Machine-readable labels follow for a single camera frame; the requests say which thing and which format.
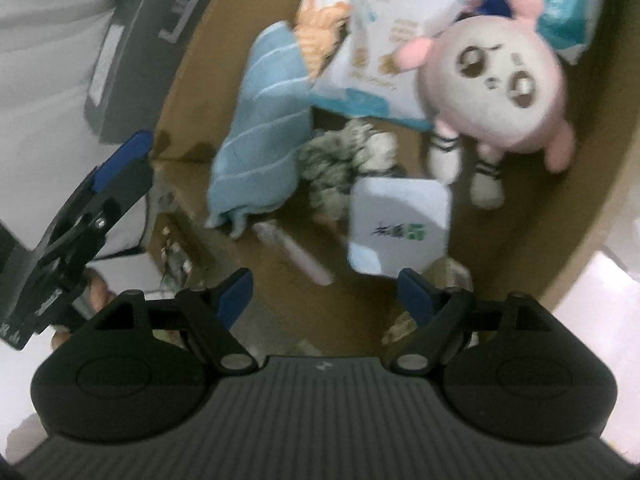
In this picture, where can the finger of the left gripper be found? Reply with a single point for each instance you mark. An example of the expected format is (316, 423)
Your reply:
(137, 147)

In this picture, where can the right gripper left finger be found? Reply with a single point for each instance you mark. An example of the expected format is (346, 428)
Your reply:
(210, 313)

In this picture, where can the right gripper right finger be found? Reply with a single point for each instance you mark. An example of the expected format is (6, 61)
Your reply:
(440, 316)

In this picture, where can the small white tissue pack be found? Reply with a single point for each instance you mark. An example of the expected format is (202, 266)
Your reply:
(397, 223)

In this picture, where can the light blue checked towel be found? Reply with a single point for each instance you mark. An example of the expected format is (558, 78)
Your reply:
(255, 171)

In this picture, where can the green white scrunchie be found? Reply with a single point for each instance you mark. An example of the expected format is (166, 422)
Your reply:
(333, 160)

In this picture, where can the orange striped towel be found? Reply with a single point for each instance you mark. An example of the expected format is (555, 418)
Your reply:
(317, 31)

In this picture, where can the pink round plush doll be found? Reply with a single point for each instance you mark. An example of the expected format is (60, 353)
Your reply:
(497, 81)

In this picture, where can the white cotton swab bag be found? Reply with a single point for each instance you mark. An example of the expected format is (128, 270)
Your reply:
(362, 79)

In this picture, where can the grey cardboard box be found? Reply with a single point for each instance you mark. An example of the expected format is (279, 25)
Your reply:
(132, 73)

